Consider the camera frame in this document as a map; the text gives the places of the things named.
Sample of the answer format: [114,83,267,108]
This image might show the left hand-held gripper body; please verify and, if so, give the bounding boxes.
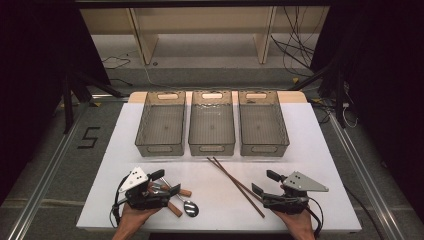
[118,166,172,211]

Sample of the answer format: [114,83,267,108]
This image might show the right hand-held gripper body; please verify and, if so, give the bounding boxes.
[261,170,330,215]

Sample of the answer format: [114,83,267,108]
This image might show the wooden-handled fork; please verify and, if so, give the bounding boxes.
[166,201,184,218]

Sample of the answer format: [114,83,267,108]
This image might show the brown wooden chopstick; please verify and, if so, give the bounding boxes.
[212,156,264,203]
[206,157,266,219]

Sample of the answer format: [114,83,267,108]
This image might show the metal spoon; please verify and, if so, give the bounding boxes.
[159,177,200,218]

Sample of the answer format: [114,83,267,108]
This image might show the transparent grey plastic bin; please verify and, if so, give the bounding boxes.
[188,89,236,157]
[134,90,187,158]
[238,90,290,158]

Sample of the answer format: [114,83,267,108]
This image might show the person's right hand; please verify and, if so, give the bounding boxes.
[273,207,316,233]

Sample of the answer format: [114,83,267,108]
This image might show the person's left hand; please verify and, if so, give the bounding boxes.
[114,204,161,232]

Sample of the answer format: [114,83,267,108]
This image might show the black metal stand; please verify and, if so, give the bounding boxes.
[288,59,348,130]
[60,71,125,135]

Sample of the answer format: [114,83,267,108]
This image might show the black curtain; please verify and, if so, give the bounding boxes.
[309,0,424,223]
[0,0,112,205]

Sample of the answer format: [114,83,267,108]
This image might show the light wooden shelf unit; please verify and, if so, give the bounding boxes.
[79,6,331,66]

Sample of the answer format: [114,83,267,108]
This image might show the thick black floor cable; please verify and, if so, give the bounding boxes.
[344,186,385,240]

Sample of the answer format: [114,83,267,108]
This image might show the metal floor rail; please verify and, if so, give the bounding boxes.
[6,106,88,240]
[328,113,406,240]

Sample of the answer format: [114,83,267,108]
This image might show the thin black floor cable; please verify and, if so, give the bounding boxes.
[101,54,132,71]

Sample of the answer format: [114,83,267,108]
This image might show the bundle of black cables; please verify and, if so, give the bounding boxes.
[269,6,322,78]

